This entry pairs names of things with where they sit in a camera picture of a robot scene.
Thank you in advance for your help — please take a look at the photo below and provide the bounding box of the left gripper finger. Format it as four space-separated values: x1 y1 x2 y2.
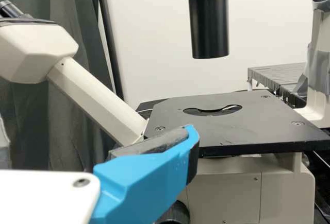
89 124 201 224

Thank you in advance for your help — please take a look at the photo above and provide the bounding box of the white pipette stand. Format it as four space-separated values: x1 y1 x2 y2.
293 0 330 130

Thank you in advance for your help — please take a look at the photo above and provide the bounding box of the black platform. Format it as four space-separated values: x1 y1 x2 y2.
246 62 309 106

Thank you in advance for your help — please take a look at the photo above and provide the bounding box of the cream microscope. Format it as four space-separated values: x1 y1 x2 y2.
0 0 330 224

